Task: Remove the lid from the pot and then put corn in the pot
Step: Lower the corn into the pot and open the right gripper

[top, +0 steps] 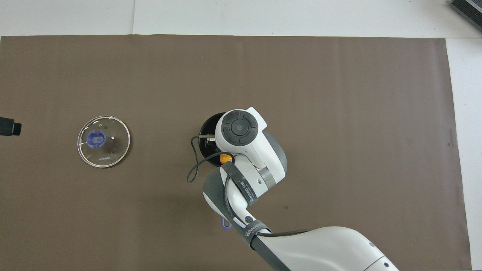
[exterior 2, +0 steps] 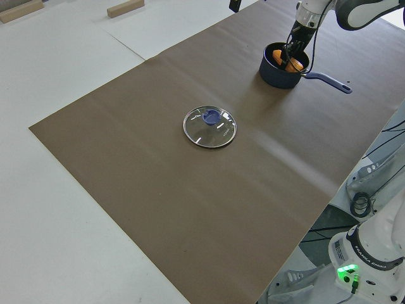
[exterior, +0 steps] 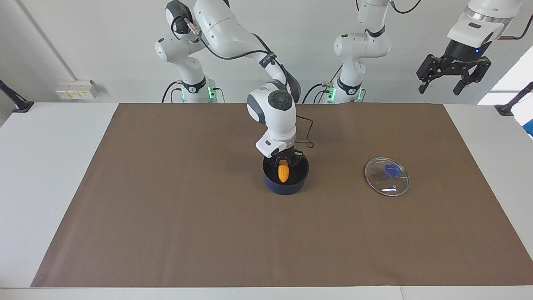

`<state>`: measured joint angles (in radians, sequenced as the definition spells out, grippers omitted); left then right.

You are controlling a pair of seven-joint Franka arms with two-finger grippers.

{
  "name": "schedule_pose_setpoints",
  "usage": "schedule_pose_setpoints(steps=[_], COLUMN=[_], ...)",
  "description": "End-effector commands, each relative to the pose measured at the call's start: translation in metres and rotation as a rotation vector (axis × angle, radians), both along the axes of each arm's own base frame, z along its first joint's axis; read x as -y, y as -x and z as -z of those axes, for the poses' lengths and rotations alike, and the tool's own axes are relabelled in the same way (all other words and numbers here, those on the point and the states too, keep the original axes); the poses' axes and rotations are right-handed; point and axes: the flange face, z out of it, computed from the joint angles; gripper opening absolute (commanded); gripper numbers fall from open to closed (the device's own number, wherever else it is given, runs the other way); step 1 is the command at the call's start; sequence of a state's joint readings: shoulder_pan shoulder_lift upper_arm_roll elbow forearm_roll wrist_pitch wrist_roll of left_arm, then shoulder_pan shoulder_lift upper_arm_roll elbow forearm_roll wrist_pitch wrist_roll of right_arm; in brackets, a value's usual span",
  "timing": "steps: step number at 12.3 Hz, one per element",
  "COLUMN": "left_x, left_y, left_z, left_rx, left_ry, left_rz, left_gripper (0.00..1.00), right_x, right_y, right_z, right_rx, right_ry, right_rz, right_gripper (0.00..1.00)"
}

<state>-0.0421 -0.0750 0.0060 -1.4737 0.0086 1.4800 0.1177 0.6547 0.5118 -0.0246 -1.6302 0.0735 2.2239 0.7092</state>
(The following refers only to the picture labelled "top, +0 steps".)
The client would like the glass lid with blue knob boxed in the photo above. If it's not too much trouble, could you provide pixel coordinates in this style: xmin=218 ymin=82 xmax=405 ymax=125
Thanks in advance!
xmin=77 ymin=116 xmax=131 ymax=168

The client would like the dark ribbed device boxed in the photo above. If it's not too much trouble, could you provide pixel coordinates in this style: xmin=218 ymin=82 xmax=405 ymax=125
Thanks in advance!
xmin=449 ymin=0 xmax=482 ymax=31

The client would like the black saucepan purple handle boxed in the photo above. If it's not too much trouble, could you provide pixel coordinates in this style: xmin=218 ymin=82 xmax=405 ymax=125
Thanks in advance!
xmin=198 ymin=112 xmax=232 ymax=230

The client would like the brown table mat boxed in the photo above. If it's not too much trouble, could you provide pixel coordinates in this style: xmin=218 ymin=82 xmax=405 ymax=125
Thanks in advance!
xmin=0 ymin=35 xmax=472 ymax=271

